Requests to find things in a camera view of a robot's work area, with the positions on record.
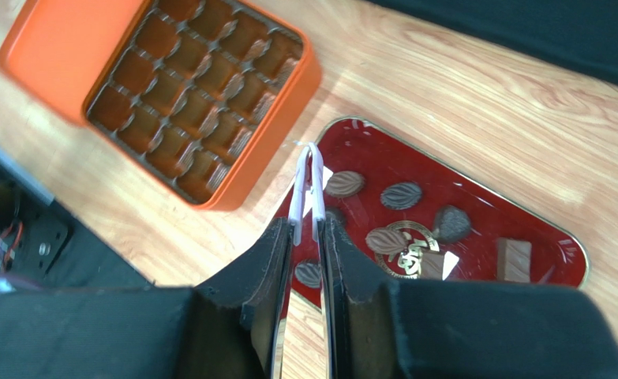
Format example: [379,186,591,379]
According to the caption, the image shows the dark heart chocolate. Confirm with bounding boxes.
[432,205,472,244]

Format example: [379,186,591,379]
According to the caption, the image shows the dark leaf chocolate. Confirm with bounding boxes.
[294,260,322,289]
[380,182,423,210]

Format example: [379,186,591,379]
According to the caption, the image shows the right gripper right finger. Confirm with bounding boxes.
[319,220,618,378]

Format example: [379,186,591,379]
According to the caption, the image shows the dark leaf chocolate front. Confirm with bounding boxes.
[294,260,322,289]

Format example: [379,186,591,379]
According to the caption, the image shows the brown leaf chocolate centre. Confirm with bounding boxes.
[365,227,408,256]

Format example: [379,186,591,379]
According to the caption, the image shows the orange tin lid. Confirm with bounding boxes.
[0,0,148,126]

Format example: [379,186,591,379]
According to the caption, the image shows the pink handled metal tongs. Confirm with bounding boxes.
[270,142,337,378]

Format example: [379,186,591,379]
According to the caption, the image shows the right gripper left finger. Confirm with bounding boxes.
[0,218,293,378]

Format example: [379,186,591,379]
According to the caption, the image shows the rectangular milk chocolate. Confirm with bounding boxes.
[496,238,532,283]

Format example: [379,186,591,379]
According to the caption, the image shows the red lacquer tray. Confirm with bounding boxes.
[316,117,589,287]

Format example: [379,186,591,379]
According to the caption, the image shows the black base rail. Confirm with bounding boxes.
[0,149,150,287]

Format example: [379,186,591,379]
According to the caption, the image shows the black cloth mat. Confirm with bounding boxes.
[378,0,618,85]

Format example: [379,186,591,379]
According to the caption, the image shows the swirl round chocolate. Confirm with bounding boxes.
[325,206,347,227]

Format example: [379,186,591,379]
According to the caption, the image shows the light leaf chocolate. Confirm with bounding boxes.
[324,171,365,198]

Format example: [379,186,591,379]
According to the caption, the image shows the square milk chocolate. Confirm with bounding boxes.
[419,250,445,280]

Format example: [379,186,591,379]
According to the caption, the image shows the orange chocolate box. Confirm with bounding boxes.
[85,1,322,211]

